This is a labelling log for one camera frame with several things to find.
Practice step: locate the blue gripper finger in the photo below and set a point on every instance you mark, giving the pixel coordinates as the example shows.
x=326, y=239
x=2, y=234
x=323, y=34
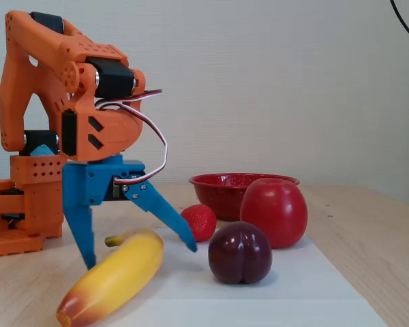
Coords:
x=83, y=231
x=156, y=204

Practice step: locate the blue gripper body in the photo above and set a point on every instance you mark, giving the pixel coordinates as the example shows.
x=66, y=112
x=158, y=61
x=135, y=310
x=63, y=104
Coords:
x=88, y=182

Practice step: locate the yellow banana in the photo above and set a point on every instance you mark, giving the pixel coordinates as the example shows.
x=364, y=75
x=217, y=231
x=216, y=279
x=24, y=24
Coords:
x=122, y=269

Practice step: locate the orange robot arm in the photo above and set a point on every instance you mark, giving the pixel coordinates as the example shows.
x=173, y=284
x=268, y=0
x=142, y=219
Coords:
x=37, y=44

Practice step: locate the red speckled bowl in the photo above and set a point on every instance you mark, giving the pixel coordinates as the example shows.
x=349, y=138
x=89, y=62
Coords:
x=218, y=194

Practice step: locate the red strawberry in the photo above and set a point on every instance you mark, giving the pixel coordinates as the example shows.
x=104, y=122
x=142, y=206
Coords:
x=202, y=221

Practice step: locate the dark purple plum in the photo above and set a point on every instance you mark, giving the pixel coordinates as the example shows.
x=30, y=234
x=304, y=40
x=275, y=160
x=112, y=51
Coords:
x=240, y=253

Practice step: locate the red apple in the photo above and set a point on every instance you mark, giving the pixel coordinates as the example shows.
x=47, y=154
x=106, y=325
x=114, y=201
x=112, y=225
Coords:
x=276, y=211

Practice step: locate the white paper sheet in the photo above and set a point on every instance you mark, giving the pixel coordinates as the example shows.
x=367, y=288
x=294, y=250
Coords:
x=293, y=289

